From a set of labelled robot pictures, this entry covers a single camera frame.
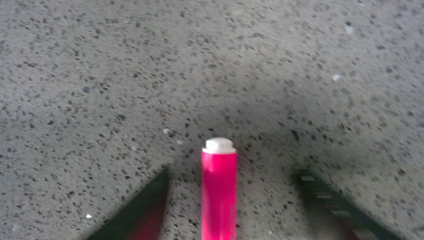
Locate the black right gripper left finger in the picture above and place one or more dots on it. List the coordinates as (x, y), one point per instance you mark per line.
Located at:
(142, 217)

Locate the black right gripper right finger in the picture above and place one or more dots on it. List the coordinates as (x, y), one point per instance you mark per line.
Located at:
(331, 216)

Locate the pink pen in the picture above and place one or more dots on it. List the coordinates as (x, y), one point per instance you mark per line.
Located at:
(219, 161)

